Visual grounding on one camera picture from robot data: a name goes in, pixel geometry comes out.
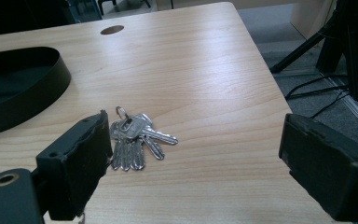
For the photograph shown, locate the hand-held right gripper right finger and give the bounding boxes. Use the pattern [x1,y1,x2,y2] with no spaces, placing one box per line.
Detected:
[278,113,358,223]

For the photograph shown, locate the aluminium floor rail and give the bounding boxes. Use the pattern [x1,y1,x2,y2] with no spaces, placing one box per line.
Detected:
[324,76,358,139]

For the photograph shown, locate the black tripod stand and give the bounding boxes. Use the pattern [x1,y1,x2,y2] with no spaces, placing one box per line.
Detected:
[269,0,358,110]

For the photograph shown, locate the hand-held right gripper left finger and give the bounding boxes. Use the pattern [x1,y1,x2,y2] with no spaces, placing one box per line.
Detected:
[35,109,114,221]

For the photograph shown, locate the black oval tray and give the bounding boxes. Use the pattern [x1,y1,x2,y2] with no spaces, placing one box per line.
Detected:
[0,46,72,138]

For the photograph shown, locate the bunch of silver keys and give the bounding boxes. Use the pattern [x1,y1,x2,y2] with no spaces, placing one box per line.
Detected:
[109,105,179,172]

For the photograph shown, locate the black floor cable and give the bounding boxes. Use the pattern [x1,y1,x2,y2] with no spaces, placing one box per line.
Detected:
[284,74,355,119]

